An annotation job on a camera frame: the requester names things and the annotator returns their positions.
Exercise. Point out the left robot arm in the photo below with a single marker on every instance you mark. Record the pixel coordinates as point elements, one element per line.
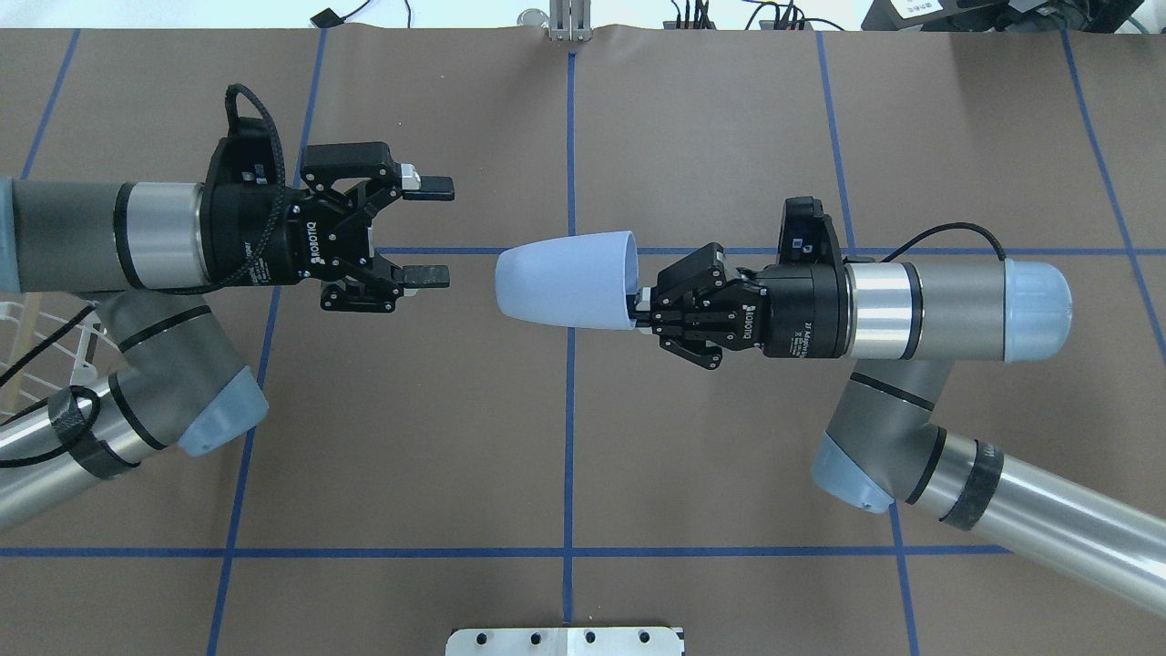
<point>141,255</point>

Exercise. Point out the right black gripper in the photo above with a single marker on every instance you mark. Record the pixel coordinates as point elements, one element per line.
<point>803,312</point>

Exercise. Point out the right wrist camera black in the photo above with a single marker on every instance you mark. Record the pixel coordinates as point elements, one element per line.
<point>807,236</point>

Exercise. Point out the white camera mast pillar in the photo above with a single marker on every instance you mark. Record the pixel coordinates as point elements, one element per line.
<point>619,640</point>

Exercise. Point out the white wire cup holder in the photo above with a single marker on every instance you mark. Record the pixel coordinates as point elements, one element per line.
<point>79,357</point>

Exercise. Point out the black laptop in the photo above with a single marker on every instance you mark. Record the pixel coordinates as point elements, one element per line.
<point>1098,17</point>

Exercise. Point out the aluminium frame post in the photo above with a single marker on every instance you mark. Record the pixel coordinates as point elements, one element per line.
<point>569,21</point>

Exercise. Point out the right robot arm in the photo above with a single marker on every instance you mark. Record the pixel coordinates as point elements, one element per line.
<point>906,326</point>

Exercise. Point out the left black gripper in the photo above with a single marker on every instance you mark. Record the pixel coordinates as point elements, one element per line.
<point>244,239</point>

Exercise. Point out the small black sensor puck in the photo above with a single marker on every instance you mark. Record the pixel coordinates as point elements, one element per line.
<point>327,19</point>

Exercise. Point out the black usb hub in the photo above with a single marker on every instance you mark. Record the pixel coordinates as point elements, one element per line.
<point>776,16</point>

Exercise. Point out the light blue plastic cup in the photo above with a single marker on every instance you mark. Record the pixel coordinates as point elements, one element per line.
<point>582,281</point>

